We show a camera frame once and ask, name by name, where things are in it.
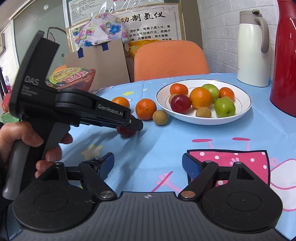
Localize dark red plum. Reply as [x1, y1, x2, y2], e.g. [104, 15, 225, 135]
[116, 124, 137, 138]

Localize large orange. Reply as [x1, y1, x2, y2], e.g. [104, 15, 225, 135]
[189, 87, 213, 109]

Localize large green jujube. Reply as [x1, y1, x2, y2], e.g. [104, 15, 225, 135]
[202, 84, 220, 102]

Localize small front mandarin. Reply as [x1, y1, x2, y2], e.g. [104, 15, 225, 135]
[219, 87, 235, 101]

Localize person's left hand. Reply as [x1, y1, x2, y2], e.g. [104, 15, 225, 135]
[1, 121, 62, 178]

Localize instant noodle bowl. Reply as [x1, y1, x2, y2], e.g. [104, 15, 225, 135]
[49, 67, 91, 88]

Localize blue cartoon tablecloth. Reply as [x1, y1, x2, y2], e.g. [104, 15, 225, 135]
[62, 73, 295, 239]

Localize longan in plate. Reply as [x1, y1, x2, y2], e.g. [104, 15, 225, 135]
[196, 107, 212, 118]
[169, 93, 177, 104]

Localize brown longan on table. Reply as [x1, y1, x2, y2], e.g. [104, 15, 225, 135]
[152, 110, 168, 126]

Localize green jujube in plate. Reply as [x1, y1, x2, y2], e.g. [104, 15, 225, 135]
[214, 96, 236, 118]

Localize red plum in plate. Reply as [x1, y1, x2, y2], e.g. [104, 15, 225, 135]
[170, 94, 191, 114]

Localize back left orange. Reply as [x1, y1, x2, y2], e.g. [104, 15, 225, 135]
[112, 96, 130, 108]

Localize brown cardboard box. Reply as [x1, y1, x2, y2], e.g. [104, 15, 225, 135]
[65, 39, 130, 93]

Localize longan in plate back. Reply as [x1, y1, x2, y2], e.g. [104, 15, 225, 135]
[169, 93, 177, 104]

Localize floral cloth bundle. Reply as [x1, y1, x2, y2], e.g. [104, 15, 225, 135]
[72, 13, 130, 48]

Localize yellow snack bag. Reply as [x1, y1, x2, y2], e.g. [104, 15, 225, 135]
[124, 39, 159, 68]

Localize red thermos jug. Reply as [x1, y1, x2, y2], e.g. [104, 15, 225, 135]
[270, 0, 295, 116]

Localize orange chair backrest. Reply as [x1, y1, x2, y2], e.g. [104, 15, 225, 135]
[134, 40, 210, 82]

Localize white thermos jug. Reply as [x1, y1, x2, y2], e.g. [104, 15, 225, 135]
[237, 9, 271, 87]

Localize wall poster with text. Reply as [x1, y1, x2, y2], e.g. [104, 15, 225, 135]
[63, 1, 185, 52]

